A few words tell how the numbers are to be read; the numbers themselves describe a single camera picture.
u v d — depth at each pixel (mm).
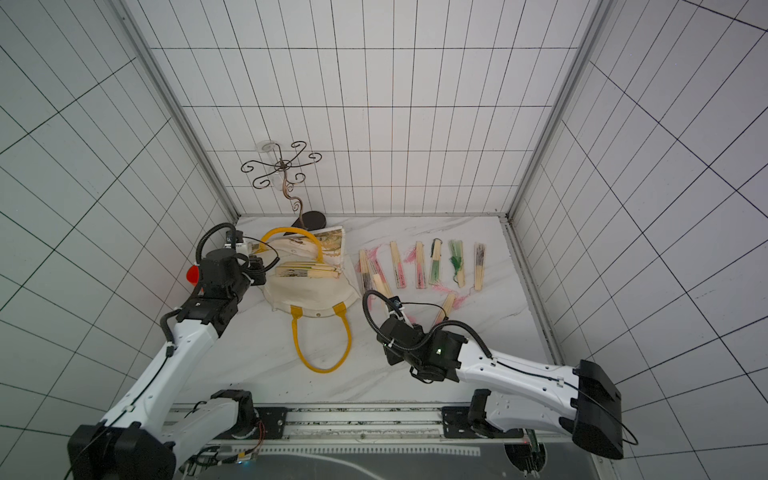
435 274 1014
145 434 394
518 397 466
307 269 976
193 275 849
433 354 530
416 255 1067
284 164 922
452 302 955
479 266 1035
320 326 896
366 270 1031
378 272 1027
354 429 726
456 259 1055
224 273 587
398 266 1035
